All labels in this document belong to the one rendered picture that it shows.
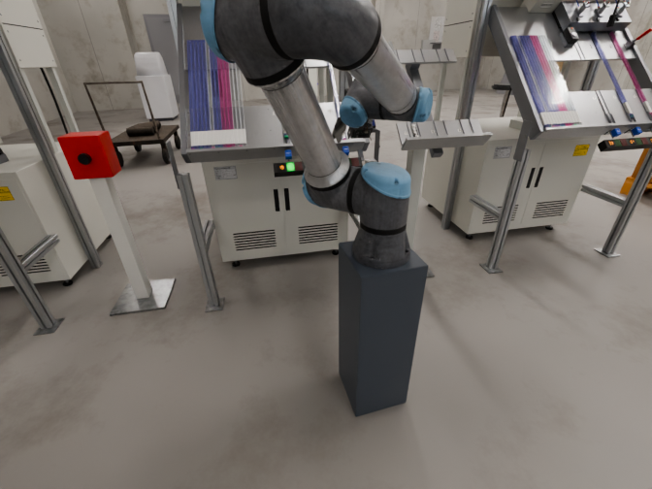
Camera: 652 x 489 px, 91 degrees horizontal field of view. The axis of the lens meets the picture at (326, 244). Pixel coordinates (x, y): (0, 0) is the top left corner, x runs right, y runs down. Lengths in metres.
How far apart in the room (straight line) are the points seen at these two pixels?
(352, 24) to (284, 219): 1.30
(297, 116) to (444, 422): 1.00
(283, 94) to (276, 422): 0.96
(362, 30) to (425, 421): 1.06
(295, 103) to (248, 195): 1.07
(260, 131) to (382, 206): 0.71
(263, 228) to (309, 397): 0.89
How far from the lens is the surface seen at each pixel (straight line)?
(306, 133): 0.67
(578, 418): 1.40
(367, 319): 0.86
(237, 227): 1.72
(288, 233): 1.74
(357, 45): 0.53
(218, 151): 1.27
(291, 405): 1.21
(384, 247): 0.79
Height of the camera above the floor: 1.00
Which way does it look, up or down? 30 degrees down
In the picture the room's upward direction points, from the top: 1 degrees counter-clockwise
